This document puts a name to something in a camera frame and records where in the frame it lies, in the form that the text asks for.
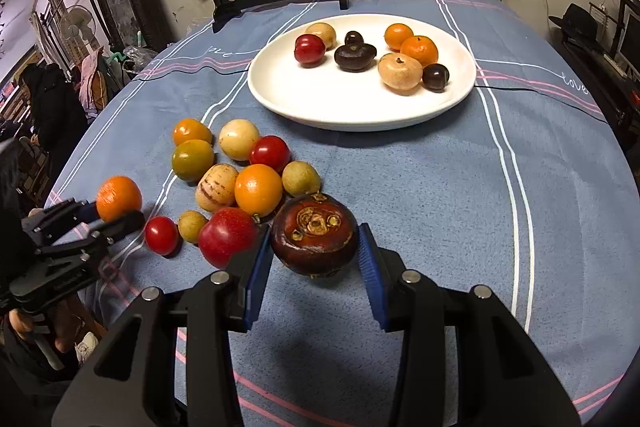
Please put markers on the black hat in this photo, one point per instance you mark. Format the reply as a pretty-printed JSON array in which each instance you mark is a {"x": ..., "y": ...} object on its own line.
[{"x": 577, "y": 19}]

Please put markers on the white sneaker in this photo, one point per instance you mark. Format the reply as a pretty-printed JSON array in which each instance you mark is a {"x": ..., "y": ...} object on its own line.
[{"x": 87, "y": 347}]

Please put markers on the small yellow longan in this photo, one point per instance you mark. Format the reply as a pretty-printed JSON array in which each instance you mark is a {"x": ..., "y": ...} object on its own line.
[{"x": 192, "y": 226}]

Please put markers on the clear plastic bag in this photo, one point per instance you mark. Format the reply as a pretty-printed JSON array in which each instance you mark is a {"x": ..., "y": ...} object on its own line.
[{"x": 140, "y": 57}]

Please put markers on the large mandarin orange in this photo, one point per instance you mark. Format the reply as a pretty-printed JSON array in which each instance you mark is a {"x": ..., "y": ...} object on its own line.
[{"x": 419, "y": 51}]

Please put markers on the pale yellow plum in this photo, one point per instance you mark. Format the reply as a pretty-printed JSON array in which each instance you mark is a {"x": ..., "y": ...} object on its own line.
[{"x": 239, "y": 139}]

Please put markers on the small orange tomato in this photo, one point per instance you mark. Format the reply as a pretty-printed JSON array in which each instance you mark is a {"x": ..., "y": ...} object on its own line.
[{"x": 192, "y": 132}]

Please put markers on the dimpled small orange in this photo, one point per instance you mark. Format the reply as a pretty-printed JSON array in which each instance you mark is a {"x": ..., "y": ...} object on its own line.
[{"x": 118, "y": 198}]

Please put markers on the computer monitor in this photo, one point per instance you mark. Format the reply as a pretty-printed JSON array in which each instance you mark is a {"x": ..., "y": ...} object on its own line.
[{"x": 631, "y": 49}]

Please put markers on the brown mangosteen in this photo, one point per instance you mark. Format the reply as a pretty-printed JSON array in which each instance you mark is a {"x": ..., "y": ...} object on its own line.
[{"x": 314, "y": 239}]

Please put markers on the yellow green tomato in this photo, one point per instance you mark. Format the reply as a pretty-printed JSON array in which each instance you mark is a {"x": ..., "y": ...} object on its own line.
[{"x": 193, "y": 160}]

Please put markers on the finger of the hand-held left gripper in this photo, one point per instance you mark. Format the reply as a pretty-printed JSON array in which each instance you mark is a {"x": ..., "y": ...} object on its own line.
[
  {"x": 85, "y": 213},
  {"x": 122, "y": 224}
]

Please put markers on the small mandarin orange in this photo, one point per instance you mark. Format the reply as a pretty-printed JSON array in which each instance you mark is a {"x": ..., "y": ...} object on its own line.
[{"x": 398, "y": 36}]

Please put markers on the small red cherry tomato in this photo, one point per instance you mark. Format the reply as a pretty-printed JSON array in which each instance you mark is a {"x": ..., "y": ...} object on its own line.
[{"x": 161, "y": 235}]

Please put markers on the dark purple mangosteen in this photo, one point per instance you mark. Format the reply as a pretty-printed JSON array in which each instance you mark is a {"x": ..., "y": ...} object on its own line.
[{"x": 355, "y": 57}]

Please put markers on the dark purple plum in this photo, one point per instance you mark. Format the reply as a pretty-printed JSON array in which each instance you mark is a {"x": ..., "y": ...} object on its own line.
[{"x": 435, "y": 77}]

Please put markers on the pink cloth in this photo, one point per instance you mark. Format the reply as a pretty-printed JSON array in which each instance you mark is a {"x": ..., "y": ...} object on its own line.
[{"x": 92, "y": 82}]

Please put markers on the large yellow longan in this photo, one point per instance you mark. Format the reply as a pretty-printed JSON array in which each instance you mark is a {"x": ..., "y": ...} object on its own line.
[{"x": 300, "y": 178}]

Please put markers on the striped pepino melon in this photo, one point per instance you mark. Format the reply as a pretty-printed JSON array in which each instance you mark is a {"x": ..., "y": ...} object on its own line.
[{"x": 217, "y": 187}]

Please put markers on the standing fan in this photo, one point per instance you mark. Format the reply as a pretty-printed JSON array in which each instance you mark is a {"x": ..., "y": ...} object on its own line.
[{"x": 77, "y": 23}]

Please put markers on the person's left hand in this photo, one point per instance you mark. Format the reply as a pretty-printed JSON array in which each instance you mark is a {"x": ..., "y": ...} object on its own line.
[{"x": 20, "y": 323}]

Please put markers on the white round plate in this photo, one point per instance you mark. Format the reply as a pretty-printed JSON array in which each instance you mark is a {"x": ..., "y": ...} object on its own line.
[{"x": 325, "y": 99}]

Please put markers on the small dark cherry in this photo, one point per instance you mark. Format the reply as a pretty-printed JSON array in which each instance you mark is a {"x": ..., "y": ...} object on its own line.
[{"x": 354, "y": 39}]

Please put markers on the blue striped tablecloth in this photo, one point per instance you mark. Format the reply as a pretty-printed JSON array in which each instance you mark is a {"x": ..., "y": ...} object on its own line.
[{"x": 450, "y": 207}]

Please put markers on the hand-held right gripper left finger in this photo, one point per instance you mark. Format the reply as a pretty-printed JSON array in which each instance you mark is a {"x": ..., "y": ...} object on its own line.
[{"x": 257, "y": 277}]

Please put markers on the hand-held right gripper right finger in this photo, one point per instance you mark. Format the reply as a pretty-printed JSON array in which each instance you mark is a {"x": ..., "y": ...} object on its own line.
[{"x": 370, "y": 272}]

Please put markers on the black desk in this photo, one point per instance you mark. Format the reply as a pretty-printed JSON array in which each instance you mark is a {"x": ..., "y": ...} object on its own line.
[{"x": 595, "y": 77}]

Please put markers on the smooth orange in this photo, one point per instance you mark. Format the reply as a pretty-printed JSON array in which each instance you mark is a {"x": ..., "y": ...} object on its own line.
[{"x": 258, "y": 189}]

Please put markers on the dark red plum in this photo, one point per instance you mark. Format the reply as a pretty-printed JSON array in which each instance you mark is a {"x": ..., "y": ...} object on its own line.
[{"x": 309, "y": 50}]

